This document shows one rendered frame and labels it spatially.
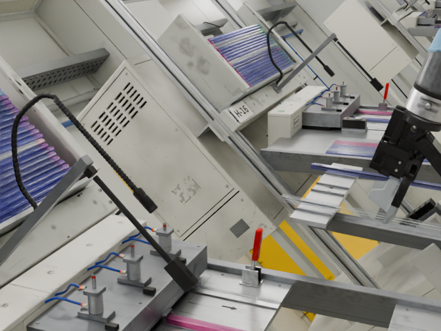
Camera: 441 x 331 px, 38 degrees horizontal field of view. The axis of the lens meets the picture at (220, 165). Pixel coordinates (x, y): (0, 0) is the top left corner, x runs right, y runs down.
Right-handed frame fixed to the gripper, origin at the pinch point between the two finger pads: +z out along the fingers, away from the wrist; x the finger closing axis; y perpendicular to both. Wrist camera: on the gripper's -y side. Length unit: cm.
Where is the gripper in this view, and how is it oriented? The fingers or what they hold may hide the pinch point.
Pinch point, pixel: (391, 217)
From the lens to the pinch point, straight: 123.2
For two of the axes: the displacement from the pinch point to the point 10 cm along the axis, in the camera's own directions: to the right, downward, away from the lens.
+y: -8.8, -4.0, 2.6
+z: -2.7, 8.6, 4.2
